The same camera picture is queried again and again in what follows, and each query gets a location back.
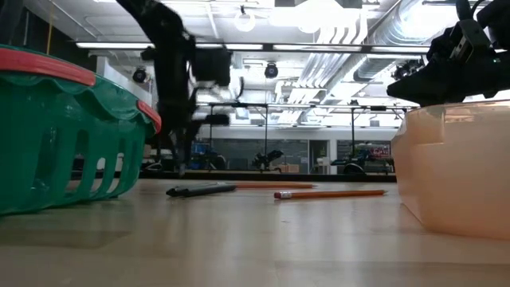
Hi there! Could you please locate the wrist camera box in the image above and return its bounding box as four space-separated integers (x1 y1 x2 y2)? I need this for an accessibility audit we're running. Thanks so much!
449 18 492 63
193 47 233 88

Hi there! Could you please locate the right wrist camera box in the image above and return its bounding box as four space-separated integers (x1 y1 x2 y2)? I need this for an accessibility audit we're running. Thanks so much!
449 18 492 63

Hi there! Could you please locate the black aluminium table frame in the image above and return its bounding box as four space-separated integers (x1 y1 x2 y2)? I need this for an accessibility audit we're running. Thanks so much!
70 169 398 183

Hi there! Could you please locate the black background rig frame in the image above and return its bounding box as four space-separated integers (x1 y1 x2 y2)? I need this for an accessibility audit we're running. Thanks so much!
206 101 418 173

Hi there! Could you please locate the orange pencil with eraser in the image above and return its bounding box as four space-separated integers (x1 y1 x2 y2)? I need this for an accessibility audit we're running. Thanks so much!
273 189 387 200
234 182 318 190

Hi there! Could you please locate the ceiling light strip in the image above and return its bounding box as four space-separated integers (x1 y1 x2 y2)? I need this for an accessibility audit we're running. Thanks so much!
75 41 155 50
273 44 363 53
370 45 431 54

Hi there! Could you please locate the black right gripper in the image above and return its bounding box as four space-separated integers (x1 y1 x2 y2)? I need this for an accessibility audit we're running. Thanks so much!
386 33 510 108

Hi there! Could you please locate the background robot station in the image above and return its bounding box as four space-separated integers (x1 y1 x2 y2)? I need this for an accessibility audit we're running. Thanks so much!
329 142 394 175

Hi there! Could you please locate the silver ventilation duct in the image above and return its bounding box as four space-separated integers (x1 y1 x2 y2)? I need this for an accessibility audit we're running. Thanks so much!
352 0 459 83

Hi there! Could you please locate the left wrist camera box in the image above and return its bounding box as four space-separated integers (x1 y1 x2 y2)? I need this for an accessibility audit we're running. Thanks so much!
193 47 233 88

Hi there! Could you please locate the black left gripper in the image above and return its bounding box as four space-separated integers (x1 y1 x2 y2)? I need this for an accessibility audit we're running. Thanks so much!
155 33 198 179

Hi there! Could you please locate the orange transparent bag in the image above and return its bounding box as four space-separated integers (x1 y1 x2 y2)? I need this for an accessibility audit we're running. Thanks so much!
390 99 510 242

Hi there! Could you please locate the yellow extension cable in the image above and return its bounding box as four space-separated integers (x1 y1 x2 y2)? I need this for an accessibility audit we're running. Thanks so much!
45 0 55 55

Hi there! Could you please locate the black ceiling camera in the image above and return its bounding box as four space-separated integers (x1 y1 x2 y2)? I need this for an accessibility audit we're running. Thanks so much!
264 61 280 80
131 67 148 85

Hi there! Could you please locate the black pen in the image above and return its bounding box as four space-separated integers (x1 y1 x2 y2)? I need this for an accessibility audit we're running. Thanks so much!
166 182 238 199

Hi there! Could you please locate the white hanging ring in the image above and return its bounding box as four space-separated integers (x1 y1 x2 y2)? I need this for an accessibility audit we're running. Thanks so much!
233 5 257 33

